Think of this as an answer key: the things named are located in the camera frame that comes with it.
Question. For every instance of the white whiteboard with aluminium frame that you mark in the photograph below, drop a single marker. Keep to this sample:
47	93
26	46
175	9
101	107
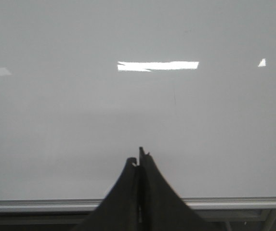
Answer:
85	83

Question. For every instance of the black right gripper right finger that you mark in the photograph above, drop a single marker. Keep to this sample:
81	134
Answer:
162	209

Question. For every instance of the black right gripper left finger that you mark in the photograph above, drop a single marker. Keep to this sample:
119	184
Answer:
119	211

